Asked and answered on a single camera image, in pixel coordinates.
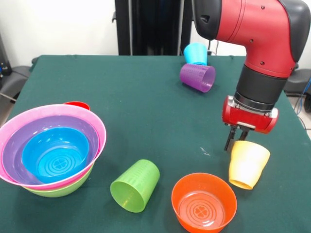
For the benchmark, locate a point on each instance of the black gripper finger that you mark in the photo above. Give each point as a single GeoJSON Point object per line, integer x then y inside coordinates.
{"type": "Point", "coordinates": [230, 140]}
{"type": "Point", "coordinates": [243, 136]}

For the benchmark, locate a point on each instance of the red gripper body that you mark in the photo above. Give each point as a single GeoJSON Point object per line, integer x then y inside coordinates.
{"type": "Point", "coordinates": [250, 119]}

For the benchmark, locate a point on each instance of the yellow cup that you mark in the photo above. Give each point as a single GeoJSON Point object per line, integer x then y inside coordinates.
{"type": "Point", "coordinates": [247, 165]}

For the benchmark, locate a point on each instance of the blue bowl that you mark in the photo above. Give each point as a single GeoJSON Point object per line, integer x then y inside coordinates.
{"type": "Point", "coordinates": [56, 155]}

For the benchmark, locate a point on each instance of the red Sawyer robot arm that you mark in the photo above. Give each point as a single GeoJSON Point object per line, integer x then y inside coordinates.
{"type": "Point", "coordinates": [255, 29]}

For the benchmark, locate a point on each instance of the purple cup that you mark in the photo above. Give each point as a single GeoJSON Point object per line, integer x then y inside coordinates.
{"type": "Point", "coordinates": [192, 75]}

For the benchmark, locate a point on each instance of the orange bowl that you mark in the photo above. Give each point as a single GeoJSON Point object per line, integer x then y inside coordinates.
{"type": "Point", "coordinates": [179, 194]}

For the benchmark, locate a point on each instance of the blue cup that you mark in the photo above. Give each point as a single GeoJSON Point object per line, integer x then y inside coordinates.
{"type": "Point", "coordinates": [194, 53]}

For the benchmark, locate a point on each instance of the dark green table cloth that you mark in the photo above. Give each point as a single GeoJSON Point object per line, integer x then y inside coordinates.
{"type": "Point", "coordinates": [145, 116]}

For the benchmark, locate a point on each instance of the green cup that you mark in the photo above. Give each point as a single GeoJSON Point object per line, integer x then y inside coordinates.
{"type": "Point", "coordinates": [138, 174]}

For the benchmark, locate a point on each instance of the red cup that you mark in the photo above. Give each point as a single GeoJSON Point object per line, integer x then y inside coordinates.
{"type": "Point", "coordinates": [77, 105]}

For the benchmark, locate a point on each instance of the purple bowl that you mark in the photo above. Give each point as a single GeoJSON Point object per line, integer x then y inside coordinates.
{"type": "Point", "coordinates": [60, 121]}

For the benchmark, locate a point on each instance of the pink bowl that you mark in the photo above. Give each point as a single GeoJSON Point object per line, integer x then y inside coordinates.
{"type": "Point", "coordinates": [60, 109]}

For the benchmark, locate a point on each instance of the green bowl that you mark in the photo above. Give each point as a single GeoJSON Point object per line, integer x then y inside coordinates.
{"type": "Point", "coordinates": [60, 190]}

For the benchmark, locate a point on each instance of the black equipment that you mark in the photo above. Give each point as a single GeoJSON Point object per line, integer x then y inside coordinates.
{"type": "Point", "coordinates": [3, 55]}

